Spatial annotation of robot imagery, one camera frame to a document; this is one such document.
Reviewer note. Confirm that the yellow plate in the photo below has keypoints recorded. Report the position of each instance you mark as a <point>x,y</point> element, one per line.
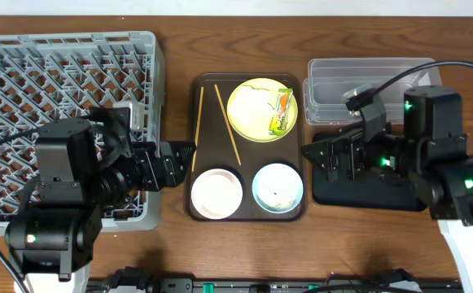
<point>259,131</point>

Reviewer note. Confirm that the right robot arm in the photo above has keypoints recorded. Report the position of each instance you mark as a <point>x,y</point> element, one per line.
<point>427,167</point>

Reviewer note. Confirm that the brown serving tray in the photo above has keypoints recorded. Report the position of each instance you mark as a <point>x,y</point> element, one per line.
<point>215,149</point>

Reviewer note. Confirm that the yellow green snack wrapper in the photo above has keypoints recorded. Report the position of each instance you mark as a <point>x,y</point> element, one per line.
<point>279,120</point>

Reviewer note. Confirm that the black waste tray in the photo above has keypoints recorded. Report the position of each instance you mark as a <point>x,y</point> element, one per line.
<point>392,190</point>

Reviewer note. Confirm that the clear plastic bin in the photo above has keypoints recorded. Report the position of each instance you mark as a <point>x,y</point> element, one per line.
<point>329,79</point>

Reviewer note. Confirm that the black rail front edge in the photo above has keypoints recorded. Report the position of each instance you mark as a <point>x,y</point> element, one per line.
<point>132,279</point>

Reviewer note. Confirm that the grey dish rack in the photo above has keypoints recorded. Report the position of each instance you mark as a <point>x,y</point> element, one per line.
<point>46,77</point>

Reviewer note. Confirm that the right wooden chopstick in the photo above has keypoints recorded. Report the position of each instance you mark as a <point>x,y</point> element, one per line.
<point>223,110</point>

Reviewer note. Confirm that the left wooden chopstick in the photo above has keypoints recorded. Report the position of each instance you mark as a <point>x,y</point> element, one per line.
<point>197,128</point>

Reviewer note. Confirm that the wooden chopstick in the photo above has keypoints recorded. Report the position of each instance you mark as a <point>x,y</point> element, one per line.
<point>223,110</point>
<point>197,128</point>

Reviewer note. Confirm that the white napkin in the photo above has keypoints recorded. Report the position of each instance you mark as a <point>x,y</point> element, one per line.
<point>251,104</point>

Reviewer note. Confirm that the pink bowl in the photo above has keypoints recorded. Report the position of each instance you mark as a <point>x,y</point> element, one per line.
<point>216,194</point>

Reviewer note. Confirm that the light blue bowl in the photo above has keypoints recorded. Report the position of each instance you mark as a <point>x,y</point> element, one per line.
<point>277,188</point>

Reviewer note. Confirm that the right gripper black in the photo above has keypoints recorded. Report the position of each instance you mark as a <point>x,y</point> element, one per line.
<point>351,156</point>

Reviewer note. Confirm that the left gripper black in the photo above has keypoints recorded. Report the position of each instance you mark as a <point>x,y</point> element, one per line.
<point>153,169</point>

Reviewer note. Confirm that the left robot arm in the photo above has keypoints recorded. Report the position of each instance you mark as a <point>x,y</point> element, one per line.
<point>85,165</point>

